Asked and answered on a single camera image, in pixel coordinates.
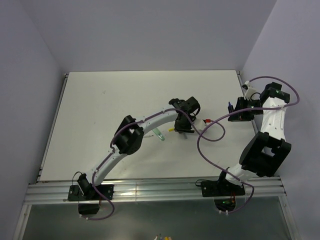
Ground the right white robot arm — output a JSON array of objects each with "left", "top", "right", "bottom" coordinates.
[{"left": 216, "top": 81, "right": 292, "bottom": 195}]

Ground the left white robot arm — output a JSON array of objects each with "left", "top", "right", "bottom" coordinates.
[{"left": 67, "top": 96, "right": 201, "bottom": 201}]

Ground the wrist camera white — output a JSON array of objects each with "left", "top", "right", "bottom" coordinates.
[
  {"left": 241, "top": 80, "right": 257, "bottom": 101},
  {"left": 196, "top": 118, "right": 211, "bottom": 132}
]

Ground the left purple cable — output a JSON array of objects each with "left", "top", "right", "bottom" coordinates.
[{"left": 91, "top": 109, "right": 226, "bottom": 221}]

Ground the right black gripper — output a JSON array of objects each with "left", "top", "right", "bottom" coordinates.
[{"left": 228, "top": 96, "right": 264, "bottom": 122}]

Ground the purple cable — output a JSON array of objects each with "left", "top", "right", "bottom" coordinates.
[
  {"left": 91, "top": 109, "right": 226, "bottom": 221},
  {"left": 197, "top": 75, "right": 301, "bottom": 215}
]

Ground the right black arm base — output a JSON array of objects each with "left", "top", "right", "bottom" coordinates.
[{"left": 195, "top": 179, "right": 246, "bottom": 213}]

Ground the aluminium rail frame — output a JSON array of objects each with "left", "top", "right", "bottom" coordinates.
[{"left": 12, "top": 71, "right": 301, "bottom": 240}]

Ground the green translucent marker pen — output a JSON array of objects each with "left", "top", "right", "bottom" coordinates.
[{"left": 152, "top": 128, "right": 165, "bottom": 141}]

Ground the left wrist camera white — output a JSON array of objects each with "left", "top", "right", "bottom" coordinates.
[{"left": 196, "top": 118, "right": 211, "bottom": 132}]

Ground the black purple marker pen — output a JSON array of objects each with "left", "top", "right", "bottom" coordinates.
[{"left": 227, "top": 101, "right": 234, "bottom": 114}]

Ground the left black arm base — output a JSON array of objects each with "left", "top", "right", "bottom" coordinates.
[{"left": 67, "top": 184, "right": 114, "bottom": 217}]

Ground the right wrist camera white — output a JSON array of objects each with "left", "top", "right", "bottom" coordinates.
[{"left": 241, "top": 80, "right": 257, "bottom": 101}]

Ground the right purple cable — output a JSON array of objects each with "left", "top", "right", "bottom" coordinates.
[{"left": 197, "top": 75, "right": 301, "bottom": 215}]

